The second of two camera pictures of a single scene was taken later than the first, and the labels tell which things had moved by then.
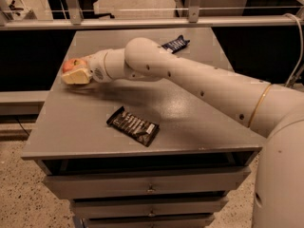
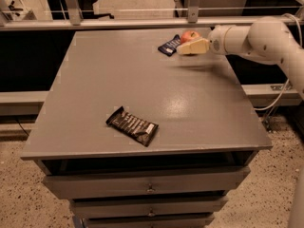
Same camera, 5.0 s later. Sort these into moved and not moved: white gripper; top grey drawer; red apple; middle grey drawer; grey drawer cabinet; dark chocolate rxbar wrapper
Moved: white gripper; red apple
Not moved: dark chocolate rxbar wrapper; grey drawer cabinet; top grey drawer; middle grey drawer
